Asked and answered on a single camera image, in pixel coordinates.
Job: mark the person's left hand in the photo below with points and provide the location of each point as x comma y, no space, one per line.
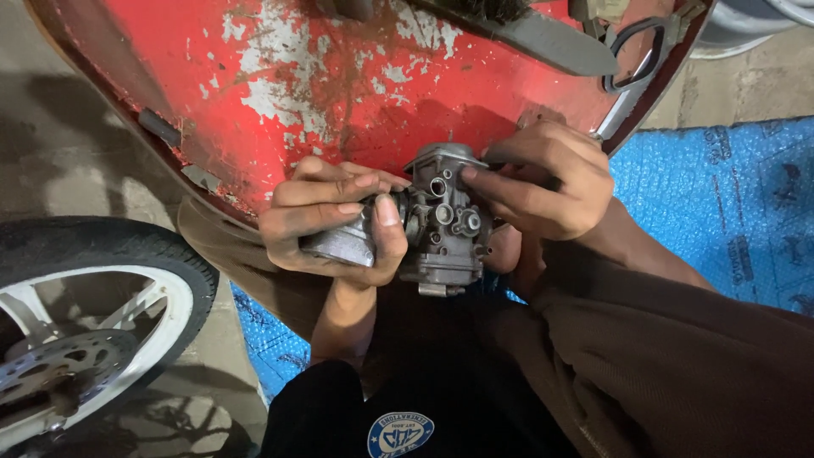
299,235

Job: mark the person's right hand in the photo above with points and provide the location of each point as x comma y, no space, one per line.
572,178

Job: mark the grey metal carburetor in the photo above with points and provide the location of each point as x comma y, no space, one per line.
445,245

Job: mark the silver metal tool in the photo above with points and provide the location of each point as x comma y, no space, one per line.
620,111

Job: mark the person's bare foot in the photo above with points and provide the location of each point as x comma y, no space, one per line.
503,251

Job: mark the black tyre white wheel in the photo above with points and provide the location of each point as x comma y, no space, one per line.
191,273

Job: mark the blue bubble mat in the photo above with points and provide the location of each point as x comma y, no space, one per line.
699,210

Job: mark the chipped red metal panel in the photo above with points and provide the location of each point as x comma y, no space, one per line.
305,76

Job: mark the person's black shirt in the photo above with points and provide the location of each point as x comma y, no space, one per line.
318,413

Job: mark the person's brown trousers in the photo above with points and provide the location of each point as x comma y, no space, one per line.
668,356

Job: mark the silver wheel rim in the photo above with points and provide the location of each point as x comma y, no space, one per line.
737,25

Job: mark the silver brake disc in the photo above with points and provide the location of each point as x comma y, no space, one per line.
76,362

